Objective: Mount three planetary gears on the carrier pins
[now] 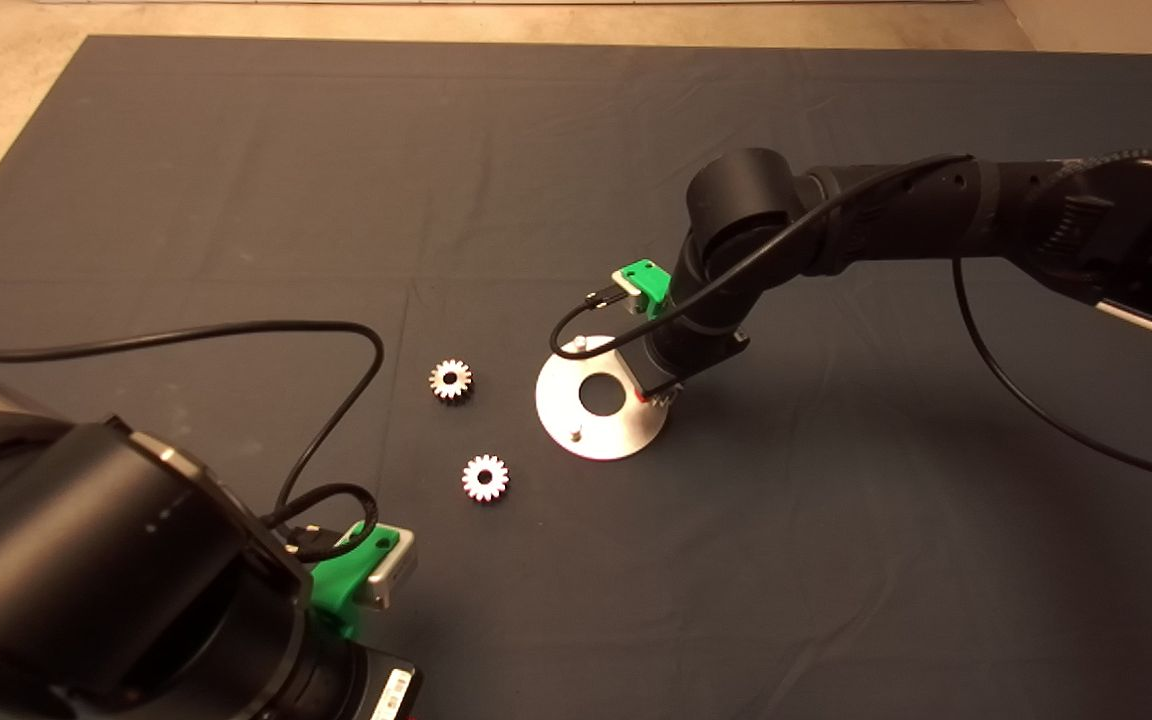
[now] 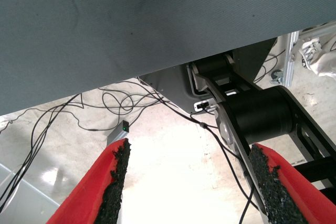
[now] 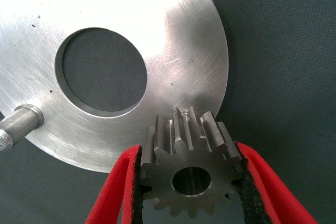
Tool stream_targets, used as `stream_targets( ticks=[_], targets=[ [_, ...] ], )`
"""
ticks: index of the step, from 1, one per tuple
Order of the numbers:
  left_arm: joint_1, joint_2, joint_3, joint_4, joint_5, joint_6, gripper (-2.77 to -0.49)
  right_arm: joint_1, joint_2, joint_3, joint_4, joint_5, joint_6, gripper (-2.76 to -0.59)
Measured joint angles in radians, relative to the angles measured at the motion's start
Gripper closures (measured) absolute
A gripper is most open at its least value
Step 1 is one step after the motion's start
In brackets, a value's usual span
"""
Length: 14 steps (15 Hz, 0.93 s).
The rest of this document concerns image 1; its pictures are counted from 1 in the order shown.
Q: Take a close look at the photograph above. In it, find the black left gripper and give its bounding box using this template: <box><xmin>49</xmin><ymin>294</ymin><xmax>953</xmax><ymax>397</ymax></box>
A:
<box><xmin>336</xmin><ymin>645</ymin><xmax>425</xmax><ymax>720</ymax></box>

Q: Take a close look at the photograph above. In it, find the black camera cable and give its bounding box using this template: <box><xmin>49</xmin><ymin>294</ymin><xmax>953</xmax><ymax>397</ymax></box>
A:
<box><xmin>0</xmin><ymin>320</ymin><xmax>385</xmax><ymax>561</ymax></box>
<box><xmin>549</xmin><ymin>153</ymin><xmax>1152</xmax><ymax>491</ymax></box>

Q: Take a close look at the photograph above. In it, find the black left camera cable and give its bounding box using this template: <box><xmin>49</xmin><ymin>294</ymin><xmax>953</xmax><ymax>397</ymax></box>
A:
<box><xmin>0</xmin><ymin>320</ymin><xmax>385</xmax><ymax>561</ymax></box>

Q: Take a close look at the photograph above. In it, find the round metal carrier plate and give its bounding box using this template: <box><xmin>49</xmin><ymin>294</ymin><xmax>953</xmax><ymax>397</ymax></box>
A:
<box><xmin>534</xmin><ymin>336</ymin><xmax>669</xmax><ymax>462</ymax></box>

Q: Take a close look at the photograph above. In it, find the green left camera mount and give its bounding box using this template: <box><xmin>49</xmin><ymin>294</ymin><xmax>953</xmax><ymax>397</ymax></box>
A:
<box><xmin>308</xmin><ymin>520</ymin><xmax>402</xmax><ymax>641</ymax></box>

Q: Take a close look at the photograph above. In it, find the black right camera cable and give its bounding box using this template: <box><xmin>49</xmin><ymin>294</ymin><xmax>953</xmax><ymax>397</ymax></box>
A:
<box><xmin>549</xmin><ymin>153</ymin><xmax>1152</xmax><ymax>491</ymax></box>

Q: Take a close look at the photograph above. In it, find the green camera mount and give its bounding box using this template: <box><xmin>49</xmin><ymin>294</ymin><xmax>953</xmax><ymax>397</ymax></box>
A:
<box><xmin>619</xmin><ymin>259</ymin><xmax>672</xmax><ymax>321</ymax></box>
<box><xmin>308</xmin><ymin>520</ymin><xmax>402</xmax><ymax>641</ymax></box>

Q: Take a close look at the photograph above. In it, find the green right camera mount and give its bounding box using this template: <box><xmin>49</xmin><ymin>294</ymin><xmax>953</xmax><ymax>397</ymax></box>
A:
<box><xmin>619</xmin><ymin>259</ymin><xmax>672</xmax><ymax>321</ymax></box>

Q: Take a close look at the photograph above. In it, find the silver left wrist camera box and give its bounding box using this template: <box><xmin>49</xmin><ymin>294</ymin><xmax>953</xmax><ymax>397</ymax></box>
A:
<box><xmin>351</xmin><ymin>527</ymin><xmax>418</xmax><ymax>611</ymax></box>

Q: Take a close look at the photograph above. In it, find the dark grey table cloth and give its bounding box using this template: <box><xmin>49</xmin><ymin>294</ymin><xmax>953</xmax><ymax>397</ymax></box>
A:
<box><xmin>0</xmin><ymin>35</ymin><xmax>1152</xmax><ymax>720</ymax></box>

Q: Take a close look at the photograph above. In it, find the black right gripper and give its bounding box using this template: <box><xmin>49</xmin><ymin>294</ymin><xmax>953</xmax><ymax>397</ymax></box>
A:
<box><xmin>639</xmin><ymin>320</ymin><xmax>749</xmax><ymax>403</ymax></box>

